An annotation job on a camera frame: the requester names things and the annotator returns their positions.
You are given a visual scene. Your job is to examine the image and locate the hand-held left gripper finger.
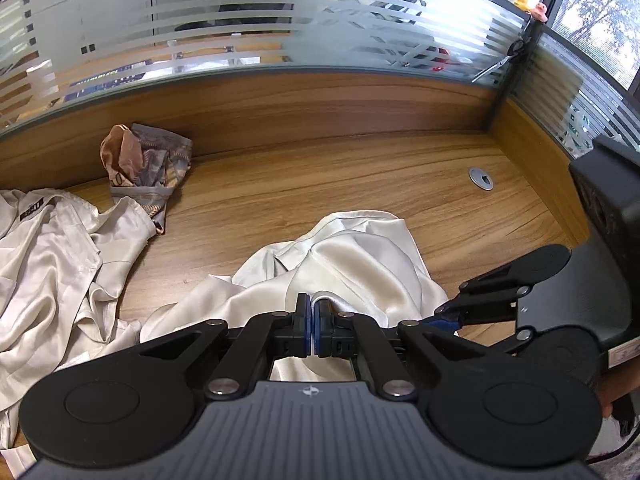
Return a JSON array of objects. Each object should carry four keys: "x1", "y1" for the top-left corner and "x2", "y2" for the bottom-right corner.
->
[
  {"x1": 140, "y1": 292, "x2": 313, "y2": 402},
  {"x1": 312, "y1": 296, "x2": 491, "y2": 402}
]

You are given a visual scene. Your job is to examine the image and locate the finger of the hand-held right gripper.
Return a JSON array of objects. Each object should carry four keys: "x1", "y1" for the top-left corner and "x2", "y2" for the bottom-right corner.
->
[
  {"x1": 427, "y1": 316, "x2": 534, "y2": 356},
  {"x1": 434, "y1": 259, "x2": 532, "y2": 331}
]

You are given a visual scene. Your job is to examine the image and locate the cream satin garment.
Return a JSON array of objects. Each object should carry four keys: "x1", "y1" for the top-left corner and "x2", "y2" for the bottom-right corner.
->
[{"x1": 141, "y1": 210, "x2": 461, "y2": 384}]

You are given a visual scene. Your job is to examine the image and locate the cream satin collared shirt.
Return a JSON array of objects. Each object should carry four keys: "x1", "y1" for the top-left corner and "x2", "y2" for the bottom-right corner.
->
[{"x1": 0, "y1": 187, "x2": 157, "y2": 478}]

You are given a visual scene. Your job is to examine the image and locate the person's right hand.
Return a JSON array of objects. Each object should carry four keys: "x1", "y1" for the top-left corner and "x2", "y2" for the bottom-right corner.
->
[{"x1": 599, "y1": 366, "x2": 640, "y2": 420}]

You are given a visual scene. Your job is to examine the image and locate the green printed plastic bag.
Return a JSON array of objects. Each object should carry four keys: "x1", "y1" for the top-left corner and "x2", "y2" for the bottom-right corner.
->
[{"x1": 565, "y1": 110, "x2": 601, "y2": 153}]

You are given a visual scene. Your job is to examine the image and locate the glass and wood desk partition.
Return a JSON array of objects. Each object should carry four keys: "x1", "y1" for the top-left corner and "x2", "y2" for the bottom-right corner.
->
[
  {"x1": 0, "y1": 0, "x2": 533, "y2": 193},
  {"x1": 487, "y1": 25, "x2": 640, "y2": 246}
]

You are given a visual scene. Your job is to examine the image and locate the brown patterned satin cloth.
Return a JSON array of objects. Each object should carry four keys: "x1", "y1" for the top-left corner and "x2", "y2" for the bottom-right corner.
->
[{"x1": 100, "y1": 122, "x2": 195, "y2": 236}]

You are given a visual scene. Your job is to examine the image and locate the window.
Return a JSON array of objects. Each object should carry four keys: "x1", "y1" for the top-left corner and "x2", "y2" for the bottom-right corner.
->
[{"x1": 515, "y1": 0, "x2": 640, "y2": 93}]

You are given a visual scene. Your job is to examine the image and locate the grey desk cable grommet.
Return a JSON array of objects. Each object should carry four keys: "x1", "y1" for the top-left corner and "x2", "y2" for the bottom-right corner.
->
[{"x1": 468, "y1": 167, "x2": 495, "y2": 191}]

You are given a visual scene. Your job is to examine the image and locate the black handled scissors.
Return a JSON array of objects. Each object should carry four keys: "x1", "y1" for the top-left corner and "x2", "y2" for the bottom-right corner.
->
[{"x1": 471, "y1": 37, "x2": 528, "y2": 84}]

